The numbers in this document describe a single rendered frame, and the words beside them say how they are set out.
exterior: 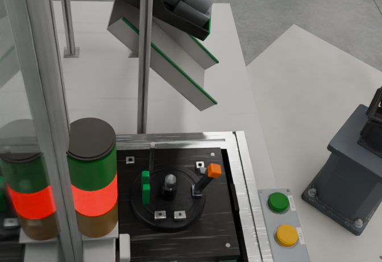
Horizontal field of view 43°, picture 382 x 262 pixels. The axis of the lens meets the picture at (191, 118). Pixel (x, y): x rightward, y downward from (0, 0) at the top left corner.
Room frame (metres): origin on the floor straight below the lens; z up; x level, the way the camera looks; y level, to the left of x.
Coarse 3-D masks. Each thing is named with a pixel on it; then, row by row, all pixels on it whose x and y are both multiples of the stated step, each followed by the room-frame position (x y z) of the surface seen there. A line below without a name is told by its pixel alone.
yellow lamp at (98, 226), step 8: (112, 208) 0.26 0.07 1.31; (80, 216) 0.25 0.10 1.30; (88, 216) 0.24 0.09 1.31; (96, 216) 0.25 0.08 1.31; (104, 216) 0.25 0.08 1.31; (112, 216) 0.26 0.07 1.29; (80, 224) 0.25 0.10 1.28; (88, 224) 0.24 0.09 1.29; (96, 224) 0.24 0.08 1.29; (104, 224) 0.25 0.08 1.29; (112, 224) 0.26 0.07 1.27; (88, 232) 0.24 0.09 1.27; (96, 232) 0.24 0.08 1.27; (104, 232) 0.25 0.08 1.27
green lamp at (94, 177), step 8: (112, 152) 0.26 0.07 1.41; (72, 160) 0.25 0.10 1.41; (96, 160) 0.25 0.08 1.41; (104, 160) 0.25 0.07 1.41; (112, 160) 0.26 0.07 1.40; (72, 168) 0.25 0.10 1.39; (80, 168) 0.24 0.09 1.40; (88, 168) 0.24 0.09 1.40; (96, 168) 0.25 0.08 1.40; (104, 168) 0.25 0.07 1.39; (112, 168) 0.26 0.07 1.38; (72, 176) 0.25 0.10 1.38; (80, 176) 0.24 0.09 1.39; (88, 176) 0.24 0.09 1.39; (96, 176) 0.25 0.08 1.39; (104, 176) 0.25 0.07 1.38; (112, 176) 0.26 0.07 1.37; (72, 184) 0.25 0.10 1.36; (80, 184) 0.24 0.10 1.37; (88, 184) 0.24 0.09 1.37; (96, 184) 0.25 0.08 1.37; (104, 184) 0.25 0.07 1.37
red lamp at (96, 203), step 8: (112, 184) 0.26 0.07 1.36; (72, 192) 0.25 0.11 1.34; (80, 192) 0.24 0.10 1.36; (88, 192) 0.24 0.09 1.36; (96, 192) 0.25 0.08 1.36; (104, 192) 0.25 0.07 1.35; (112, 192) 0.26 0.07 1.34; (80, 200) 0.24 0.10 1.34; (88, 200) 0.24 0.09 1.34; (96, 200) 0.25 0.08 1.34; (104, 200) 0.25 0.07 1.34; (112, 200) 0.26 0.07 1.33; (80, 208) 0.25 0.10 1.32; (88, 208) 0.24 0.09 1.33; (96, 208) 0.25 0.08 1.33; (104, 208) 0.25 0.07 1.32
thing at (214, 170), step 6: (198, 168) 0.50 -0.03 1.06; (204, 168) 0.50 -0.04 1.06; (210, 168) 0.50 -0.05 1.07; (216, 168) 0.50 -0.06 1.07; (204, 174) 0.49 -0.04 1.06; (210, 174) 0.49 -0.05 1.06; (216, 174) 0.49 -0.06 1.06; (204, 180) 0.49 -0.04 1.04; (210, 180) 0.49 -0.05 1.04; (198, 186) 0.49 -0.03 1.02; (204, 186) 0.49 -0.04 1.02; (198, 192) 0.49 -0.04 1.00
